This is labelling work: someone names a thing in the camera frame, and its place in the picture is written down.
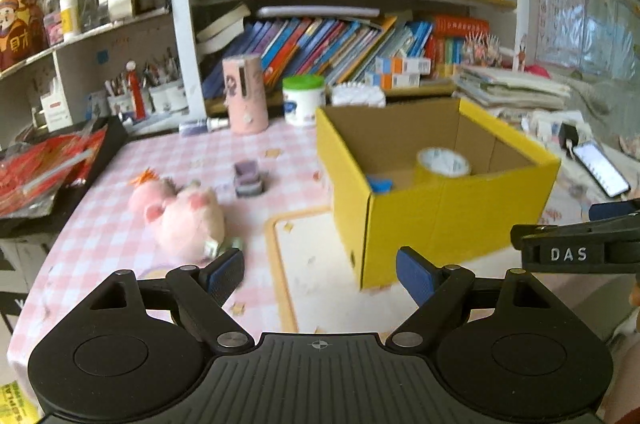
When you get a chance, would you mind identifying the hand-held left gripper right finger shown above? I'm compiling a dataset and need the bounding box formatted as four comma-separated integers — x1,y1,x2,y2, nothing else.
387,246,551,350

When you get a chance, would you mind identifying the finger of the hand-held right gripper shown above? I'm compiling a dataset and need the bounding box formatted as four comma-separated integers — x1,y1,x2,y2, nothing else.
589,199,640,222

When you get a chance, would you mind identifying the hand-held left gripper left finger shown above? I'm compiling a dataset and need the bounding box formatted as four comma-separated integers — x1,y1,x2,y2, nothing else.
87,248,253,352

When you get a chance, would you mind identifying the yellow cardboard box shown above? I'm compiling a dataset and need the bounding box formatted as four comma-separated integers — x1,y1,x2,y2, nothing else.
315,98,562,291

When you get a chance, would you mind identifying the pink plush pig toy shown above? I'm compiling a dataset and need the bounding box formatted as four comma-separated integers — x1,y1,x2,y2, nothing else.
127,169,227,262

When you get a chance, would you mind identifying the small purple box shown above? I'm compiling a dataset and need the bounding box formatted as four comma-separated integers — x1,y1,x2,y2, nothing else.
234,159,266,199

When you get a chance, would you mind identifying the smartphone with lit screen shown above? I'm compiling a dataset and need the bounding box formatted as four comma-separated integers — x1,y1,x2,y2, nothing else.
571,140,632,199

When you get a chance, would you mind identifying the black charger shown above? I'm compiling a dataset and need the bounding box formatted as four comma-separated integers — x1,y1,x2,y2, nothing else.
557,121,581,150

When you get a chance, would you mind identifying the small blue object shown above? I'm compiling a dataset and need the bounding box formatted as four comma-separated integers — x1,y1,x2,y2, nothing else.
367,175,396,195

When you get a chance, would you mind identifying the yellow tape roll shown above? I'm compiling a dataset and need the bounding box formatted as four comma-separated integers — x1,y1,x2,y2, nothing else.
414,148,472,185

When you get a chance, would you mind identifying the small spray bottle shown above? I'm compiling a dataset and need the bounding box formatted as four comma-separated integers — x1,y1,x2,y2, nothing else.
180,116,230,136

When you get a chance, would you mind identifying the pink checked table mat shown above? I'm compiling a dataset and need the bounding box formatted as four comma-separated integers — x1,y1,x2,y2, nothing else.
7,114,371,385

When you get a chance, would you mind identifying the stack of papers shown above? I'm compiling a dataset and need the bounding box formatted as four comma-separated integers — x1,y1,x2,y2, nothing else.
452,64,573,110

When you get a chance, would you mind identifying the pink humidifier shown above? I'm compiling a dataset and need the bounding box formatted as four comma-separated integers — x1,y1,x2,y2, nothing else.
221,55,269,135

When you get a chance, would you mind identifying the white jar green lid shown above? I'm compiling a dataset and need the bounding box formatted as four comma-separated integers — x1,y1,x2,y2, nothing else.
281,75,327,127

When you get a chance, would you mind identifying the white pen holder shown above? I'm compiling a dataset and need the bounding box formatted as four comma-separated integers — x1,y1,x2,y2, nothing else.
107,93,135,116
149,84,169,112
166,79,189,110

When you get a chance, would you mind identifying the white quilted bag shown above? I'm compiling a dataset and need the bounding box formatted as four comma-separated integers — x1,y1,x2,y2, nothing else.
331,83,387,109

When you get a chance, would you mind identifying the small orange white box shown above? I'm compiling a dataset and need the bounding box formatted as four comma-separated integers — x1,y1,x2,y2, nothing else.
365,71,421,91
375,56,432,75

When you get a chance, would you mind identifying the red tassel ornament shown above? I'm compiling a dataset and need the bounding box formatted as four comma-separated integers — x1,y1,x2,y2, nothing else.
126,60,149,121

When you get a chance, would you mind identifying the bag of red packets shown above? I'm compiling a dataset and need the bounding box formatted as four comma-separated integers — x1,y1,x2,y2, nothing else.
0,129,108,220

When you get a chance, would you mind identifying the blue picture box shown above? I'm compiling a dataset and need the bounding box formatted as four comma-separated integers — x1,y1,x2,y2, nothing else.
87,91,109,121

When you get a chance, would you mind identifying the red boxed book set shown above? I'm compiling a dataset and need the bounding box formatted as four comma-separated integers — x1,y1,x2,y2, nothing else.
432,15,493,77

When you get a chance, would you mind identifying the white straw box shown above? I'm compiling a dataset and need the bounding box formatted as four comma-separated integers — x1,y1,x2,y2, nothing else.
39,78,74,131

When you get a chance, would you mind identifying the row of colourful books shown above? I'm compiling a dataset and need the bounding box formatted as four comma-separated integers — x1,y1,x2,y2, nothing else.
200,16,436,100

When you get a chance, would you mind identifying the thick white-paged book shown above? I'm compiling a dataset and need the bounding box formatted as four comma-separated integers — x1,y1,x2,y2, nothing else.
195,3,252,55

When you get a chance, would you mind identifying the yellow green package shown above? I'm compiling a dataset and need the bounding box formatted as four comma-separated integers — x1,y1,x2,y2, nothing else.
0,381,39,424

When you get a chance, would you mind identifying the white shelf unit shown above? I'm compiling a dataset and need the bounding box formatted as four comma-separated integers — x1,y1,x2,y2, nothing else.
0,6,208,145

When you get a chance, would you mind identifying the white flat board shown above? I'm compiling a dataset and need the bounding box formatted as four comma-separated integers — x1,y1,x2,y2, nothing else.
256,6,382,21

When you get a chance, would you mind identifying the white bottle yellow label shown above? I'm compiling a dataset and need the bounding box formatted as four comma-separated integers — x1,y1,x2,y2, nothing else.
59,0,82,41

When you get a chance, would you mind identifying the fortune god figure box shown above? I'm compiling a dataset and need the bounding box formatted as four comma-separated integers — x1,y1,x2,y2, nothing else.
0,0,51,72

